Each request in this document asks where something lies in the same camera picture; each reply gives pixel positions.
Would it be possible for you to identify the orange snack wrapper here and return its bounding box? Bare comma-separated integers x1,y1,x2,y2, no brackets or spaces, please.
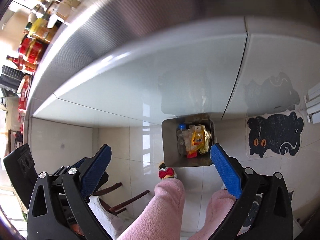
188,125,211,158

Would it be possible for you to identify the clear plastic bottle blue cap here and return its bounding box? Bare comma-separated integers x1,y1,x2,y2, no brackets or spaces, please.
176,124,190,156

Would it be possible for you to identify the metal trash bin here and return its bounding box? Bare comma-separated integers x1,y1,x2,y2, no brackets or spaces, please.
162,113,215,167

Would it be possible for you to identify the pink right trouser leg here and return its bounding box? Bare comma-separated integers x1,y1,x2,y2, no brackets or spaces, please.
190,190,236,239

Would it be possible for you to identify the black cat floor mat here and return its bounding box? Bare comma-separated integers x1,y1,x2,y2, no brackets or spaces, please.
247,112,304,158

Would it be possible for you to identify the left slipper with red bow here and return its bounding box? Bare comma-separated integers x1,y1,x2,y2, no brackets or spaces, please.
158,162,177,180

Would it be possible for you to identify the red-lid chili sauce jar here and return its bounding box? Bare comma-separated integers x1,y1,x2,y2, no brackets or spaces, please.
18,37,47,64

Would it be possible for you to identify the yellow-lid peanut butter jar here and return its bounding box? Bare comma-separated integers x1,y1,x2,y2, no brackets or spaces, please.
28,18,58,44

